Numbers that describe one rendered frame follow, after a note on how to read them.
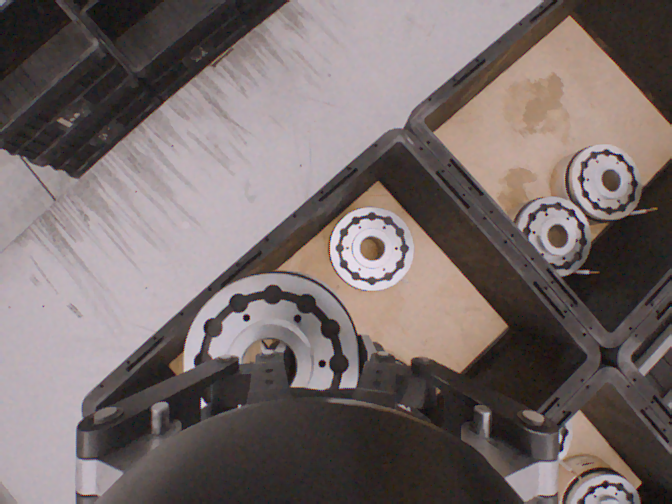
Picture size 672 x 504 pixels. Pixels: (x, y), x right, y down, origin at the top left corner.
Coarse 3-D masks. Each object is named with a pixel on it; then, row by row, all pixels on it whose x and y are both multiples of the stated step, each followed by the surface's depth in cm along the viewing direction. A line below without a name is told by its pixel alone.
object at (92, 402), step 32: (352, 160) 22; (416, 160) 22; (320, 192) 22; (448, 192) 22; (288, 224) 22; (480, 224) 22; (256, 256) 23; (512, 256) 22; (544, 288) 22; (192, 320) 21; (576, 320) 22; (576, 384) 21
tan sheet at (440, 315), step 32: (384, 192) 32; (416, 224) 32; (320, 256) 31; (416, 256) 32; (352, 288) 31; (416, 288) 31; (448, 288) 32; (384, 320) 31; (416, 320) 31; (448, 320) 31; (480, 320) 31; (416, 352) 31; (448, 352) 31; (480, 352) 31
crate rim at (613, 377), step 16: (608, 368) 21; (592, 384) 21; (608, 384) 22; (624, 384) 21; (576, 400) 21; (624, 400) 21; (640, 400) 21; (560, 416) 21; (640, 416) 21; (656, 416) 21; (656, 432) 21
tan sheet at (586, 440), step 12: (576, 420) 31; (588, 420) 31; (576, 432) 31; (588, 432) 31; (576, 444) 31; (588, 444) 31; (600, 444) 31; (564, 456) 31; (600, 456) 31; (612, 456) 31; (624, 468) 31; (636, 480) 31
